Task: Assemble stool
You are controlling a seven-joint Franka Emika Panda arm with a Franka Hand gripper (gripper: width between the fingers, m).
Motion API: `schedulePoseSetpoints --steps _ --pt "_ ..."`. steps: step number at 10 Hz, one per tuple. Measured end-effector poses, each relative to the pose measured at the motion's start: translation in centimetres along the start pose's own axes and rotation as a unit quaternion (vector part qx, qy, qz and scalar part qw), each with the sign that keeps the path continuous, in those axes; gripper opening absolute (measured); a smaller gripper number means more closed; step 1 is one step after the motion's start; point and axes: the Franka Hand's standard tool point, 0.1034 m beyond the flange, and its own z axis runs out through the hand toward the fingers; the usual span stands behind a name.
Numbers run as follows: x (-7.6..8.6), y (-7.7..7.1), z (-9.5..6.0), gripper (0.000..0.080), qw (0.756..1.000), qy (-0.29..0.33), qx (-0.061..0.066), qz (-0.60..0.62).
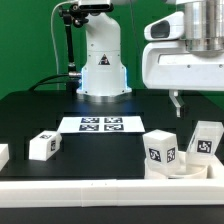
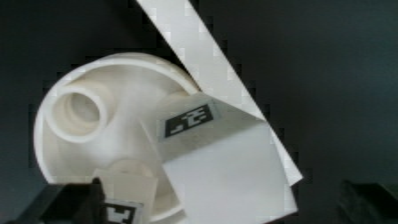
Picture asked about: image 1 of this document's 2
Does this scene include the white marker sheet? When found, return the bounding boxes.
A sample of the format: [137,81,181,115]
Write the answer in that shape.
[58,116,145,133]

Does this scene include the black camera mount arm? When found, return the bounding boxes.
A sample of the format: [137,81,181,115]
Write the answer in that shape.
[59,4,88,93]

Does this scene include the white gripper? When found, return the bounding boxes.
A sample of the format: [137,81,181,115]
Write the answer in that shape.
[142,11,224,118]

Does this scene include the black cables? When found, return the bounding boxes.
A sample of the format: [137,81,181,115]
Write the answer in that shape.
[27,73,73,92]

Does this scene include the white left fence bar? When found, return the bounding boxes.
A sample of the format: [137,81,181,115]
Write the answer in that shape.
[0,144,9,171]

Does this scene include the white front fence bar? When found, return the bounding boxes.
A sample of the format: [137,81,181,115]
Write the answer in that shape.
[0,179,224,208]

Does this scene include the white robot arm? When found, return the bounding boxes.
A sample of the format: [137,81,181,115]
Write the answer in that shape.
[77,0,224,113]

